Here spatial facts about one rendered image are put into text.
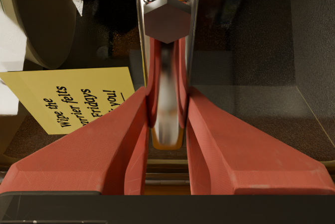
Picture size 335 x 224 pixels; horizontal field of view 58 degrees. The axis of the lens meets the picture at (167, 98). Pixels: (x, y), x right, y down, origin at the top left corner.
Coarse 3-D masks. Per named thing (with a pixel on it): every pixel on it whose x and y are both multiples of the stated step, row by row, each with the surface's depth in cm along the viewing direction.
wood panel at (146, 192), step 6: (150, 186) 38; (156, 186) 38; (162, 186) 38; (168, 186) 38; (174, 186) 38; (180, 186) 38; (186, 186) 38; (144, 192) 37; (150, 192) 37; (156, 192) 37; (162, 192) 37; (168, 192) 37; (174, 192) 37; (180, 192) 37; (186, 192) 37
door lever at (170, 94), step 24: (144, 0) 7; (168, 0) 7; (192, 0) 7; (144, 24) 7; (168, 24) 7; (192, 24) 8; (144, 48) 9; (168, 48) 8; (192, 48) 9; (144, 72) 10; (168, 72) 9; (168, 96) 10; (168, 120) 12; (168, 144) 14
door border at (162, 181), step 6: (0, 174) 31; (150, 174) 30; (156, 174) 30; (162, 174) 30; (168, 174) 30; (174, 174) 30; (180, 174) 30; (186, 174) 30; (162, 180) 32; (168, 180) 32; (174, 180) 32; (180, 180) 32
